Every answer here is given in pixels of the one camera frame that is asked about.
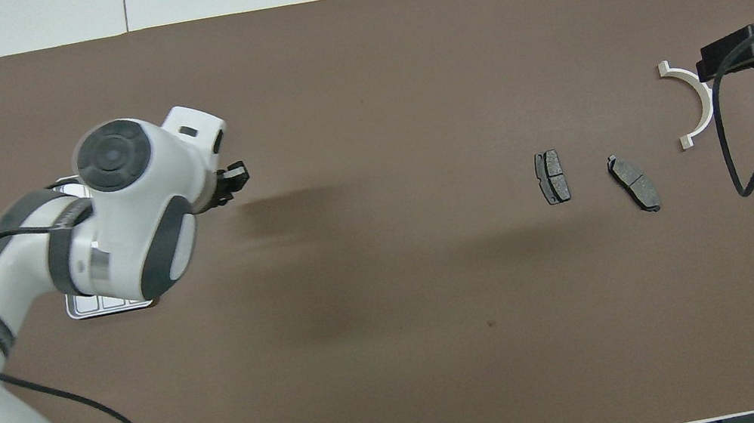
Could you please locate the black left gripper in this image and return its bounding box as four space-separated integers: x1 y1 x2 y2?
187 160 255 214

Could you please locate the silver metal tray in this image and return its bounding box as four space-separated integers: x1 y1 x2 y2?
45 166 158 322

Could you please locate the long dark brake pad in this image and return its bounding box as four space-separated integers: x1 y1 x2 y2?
604 148 663 219

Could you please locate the brown table mat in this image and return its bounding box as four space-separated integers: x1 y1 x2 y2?
0 0 754 423

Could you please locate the short dark brake pad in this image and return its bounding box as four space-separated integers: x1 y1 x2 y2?
532 147 573 208

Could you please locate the white half-ring bracket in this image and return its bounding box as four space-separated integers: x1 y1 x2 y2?
657 54 722 154

